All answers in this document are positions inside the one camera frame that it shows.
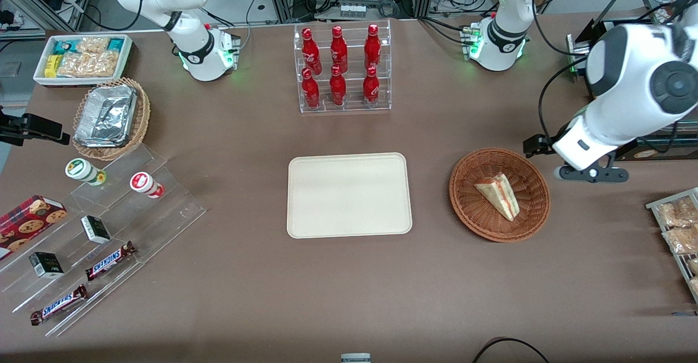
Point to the large clear cracker bag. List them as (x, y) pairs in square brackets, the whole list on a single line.
[(87, 65)]

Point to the clear bag of crackers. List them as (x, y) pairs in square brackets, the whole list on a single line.
[(676, 213), (695, 286), (693, 265), (681, 240)]

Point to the light wicker basket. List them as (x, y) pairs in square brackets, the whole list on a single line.
[(142, 118)]

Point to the black camera on mount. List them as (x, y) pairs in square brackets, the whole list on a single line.
[(32, 127)]

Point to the red cookie box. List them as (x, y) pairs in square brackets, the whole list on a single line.
[(27, 224)]

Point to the black food warmer machine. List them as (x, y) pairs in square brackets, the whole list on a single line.
[(600, 28)]

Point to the silver foil container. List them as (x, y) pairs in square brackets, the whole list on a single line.
[(106, 115)]

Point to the white power strip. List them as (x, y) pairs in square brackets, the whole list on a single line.
[(351, 10)]

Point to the Snickers chocolate bar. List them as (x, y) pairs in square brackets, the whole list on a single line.
[(109, 261), (59, 304)]

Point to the triangle sandwich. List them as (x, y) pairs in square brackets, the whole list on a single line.
[(499, 195)]

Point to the white rectangular snack bin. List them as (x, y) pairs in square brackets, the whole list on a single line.
[(126, 60)]

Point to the small black carton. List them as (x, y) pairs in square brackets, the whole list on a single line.
[(46, 265), (95, 229)]

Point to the clear acrylic bottle rack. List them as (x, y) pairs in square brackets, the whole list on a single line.
[(354, 88)]

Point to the red cola bottle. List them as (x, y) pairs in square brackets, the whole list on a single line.
[(310, 91), (311, 52), (337, 89), (372, 47), (371, 89), (338, 49)]

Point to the clear acrylic stepped display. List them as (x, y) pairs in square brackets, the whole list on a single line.
[(163, 216)]

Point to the grey device with label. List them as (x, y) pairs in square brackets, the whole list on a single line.
[(355, 358)]

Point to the yellow snack packet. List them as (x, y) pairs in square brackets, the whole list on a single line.
[(52, 66)]

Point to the teal snack packet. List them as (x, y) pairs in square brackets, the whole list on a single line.
[(116, 44), (64, 47)]

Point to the beige plastic tray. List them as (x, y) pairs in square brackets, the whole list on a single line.
[(349, 195)]

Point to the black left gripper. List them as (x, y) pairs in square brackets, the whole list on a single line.
[(537, 145)]

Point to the small clear cracker bag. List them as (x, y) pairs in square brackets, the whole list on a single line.
[(92, 45)]

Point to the red lid drink cup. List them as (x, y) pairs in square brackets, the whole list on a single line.
[(144, 183)]

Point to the green lid drink cup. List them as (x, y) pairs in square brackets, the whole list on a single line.
[(82, 170)]

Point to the brown wicker basket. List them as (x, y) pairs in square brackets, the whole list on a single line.
[(474, 210)]

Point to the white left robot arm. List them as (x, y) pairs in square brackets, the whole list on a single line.
[(621, 107)]

